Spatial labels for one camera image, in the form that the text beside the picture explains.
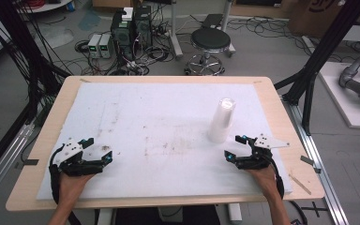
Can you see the cardboard box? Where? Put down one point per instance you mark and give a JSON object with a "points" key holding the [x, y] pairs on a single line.
{"points": [[306, 18]]}

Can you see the grey stand leg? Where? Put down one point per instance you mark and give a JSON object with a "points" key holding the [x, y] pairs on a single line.
{"points": [[228, 18], [175, 34]]}

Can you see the black tape strip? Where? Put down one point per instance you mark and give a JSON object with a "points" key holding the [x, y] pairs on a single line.
{"points": [[31, 162]]}

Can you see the person's right hand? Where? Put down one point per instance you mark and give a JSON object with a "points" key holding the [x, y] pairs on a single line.
{"points": [[267, 181]]}

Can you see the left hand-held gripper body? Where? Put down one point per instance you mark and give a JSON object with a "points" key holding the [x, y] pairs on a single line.
{"points": [[75, 165]]}

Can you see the white foam mat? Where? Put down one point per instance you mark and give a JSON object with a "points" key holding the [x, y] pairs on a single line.
{"points": [[168, 103]]}

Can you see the grey power supply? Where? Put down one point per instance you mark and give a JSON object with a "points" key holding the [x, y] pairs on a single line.
{"points": [[105, 45], [94, 45]]}

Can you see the small white box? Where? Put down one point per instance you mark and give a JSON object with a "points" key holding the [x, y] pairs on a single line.
{"points": [[127, 14]]}

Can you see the aluminium floor rail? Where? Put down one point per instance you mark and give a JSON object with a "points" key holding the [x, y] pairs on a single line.
{"points": [[3, 159], [318, 175]]}

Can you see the grey tape strip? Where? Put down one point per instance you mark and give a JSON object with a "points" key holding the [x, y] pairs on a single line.
{"points": [[307, 160]]}

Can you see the black round stool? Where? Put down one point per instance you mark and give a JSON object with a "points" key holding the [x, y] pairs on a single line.
{"points": [[210, 39]]}

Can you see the person's dark lap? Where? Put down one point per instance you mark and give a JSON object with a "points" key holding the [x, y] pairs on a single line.
{"points": [[143, 217]]}

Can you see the white round table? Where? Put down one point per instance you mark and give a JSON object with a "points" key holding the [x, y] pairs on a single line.
{"points": [[47, 6]]}

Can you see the white platform board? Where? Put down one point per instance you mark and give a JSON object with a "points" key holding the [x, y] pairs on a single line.
{"points": [[343, 103]]}

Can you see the stack of clear plastic cups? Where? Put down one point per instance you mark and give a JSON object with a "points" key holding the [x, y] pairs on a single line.
{"points": [[221, 122]]}

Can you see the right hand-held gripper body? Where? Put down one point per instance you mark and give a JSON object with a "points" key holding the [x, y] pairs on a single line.
{"points": [[259, 156]]}

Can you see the black computer tower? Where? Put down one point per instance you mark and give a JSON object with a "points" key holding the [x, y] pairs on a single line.
{"points": [[122, 37], [143, 28]]}

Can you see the person's left hand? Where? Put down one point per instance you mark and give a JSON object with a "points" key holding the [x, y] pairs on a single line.
{"points": [[72, 187]]}

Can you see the wooden table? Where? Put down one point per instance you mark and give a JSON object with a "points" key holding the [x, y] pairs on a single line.
{"points": [[278, 103]]}

